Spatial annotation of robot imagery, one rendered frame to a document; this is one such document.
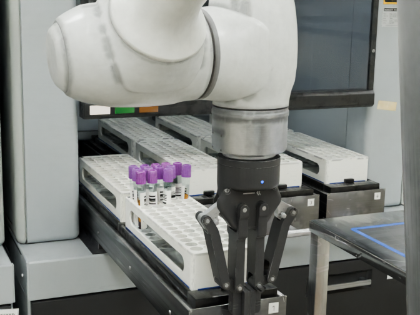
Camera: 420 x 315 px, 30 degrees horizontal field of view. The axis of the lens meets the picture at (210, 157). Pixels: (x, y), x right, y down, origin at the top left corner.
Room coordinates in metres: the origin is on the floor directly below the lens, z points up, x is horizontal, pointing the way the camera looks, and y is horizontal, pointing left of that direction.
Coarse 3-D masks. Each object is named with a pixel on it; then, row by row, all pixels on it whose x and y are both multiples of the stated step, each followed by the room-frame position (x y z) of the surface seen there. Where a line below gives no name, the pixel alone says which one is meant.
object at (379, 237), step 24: (360, 216) 1.28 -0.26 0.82; (384, 216) 1.28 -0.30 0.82; (312, 240) 1.24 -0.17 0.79; (336, 240) 1.17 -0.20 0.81; (360, 240) 1.15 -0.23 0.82; (384, 240) 1.15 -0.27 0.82; (312, 264) 1.24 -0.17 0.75; (384, 264) 1.06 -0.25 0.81; (312, 288) 1.24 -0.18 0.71; (312, 312) 1.23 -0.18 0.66
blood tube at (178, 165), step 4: (176, 164) 1.22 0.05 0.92; (180, 164) 1.22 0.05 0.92; (176, 168) 1.22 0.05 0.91; (180, 168) 1.22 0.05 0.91; (176, 172) 1.22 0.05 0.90; (180, 172) 1.22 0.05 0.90; (176, 176) 1.22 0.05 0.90; (180, 176) 1.22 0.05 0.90; (176, 180) 1.22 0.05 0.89; (180, 180) 1.22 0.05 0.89; (176, 184) 1.22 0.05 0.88; (180, 184) 1.22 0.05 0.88; (176, 188) 1.22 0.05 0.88; (180, 188) 1.22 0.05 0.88; (176, 192) 1.22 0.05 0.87; (180, 192) 1.22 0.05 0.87
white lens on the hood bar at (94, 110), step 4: (92, 108) 1.36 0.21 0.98; (96, 108) 1.36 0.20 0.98; (100, 108) 1.36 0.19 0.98; (104, 108) 1.37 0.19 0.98; (108, 108) 1.37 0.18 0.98; (92, 112) 1.36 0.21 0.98; (96, 112) 1.36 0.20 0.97; (100, 112) 1.36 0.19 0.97; (104, 112) 1.37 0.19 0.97; (108, 112) 1.37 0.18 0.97
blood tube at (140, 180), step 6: (138, 174) 1.15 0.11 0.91; (144, 174) 1.16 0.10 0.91; (138, 180) 1.15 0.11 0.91; (144, 180) 1.16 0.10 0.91; (138, 186) 1.16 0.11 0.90; (144, 186) 1.16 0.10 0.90; (138, 192) 1.16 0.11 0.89; (144, 192) 1.16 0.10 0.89; (138, 198) 1.16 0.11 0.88; (144, 198) 1.16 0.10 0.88; (138, 204) 1.16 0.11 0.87; (144, 204) 1.16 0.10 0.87; (138, 222) 1.16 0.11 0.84; (144, 222) 1.16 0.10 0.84; (144, 228) 1.16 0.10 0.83
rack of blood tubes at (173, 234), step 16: (128, 208) 1.19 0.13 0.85; (144, 208) 1.15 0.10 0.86; (160, 208) 1.14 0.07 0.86; (176, 208) 1.15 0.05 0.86; (192, 208) 1.15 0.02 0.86; (128, 224) 1.19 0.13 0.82; (160, 224) 1.06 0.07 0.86; (176, 224) 1.08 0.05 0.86; (192, 224) 1.07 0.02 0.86; (224, 224) 1.07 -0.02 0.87; (144, 240) 1.11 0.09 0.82; (160, 240) 1.11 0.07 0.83; (176, 240) 0.99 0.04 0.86; (192, 240) 0.99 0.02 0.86; (224, 240) 1.00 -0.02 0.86; (160, 256) 1.05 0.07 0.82; (176, 256) 1.09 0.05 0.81; (192, 256) 0.94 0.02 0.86; (208, 256) 0.95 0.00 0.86; (176, 272) 0.99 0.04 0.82; (192, 272) 0.94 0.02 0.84; (208, 272) 0.95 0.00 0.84; (192, 288) 0.94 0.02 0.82
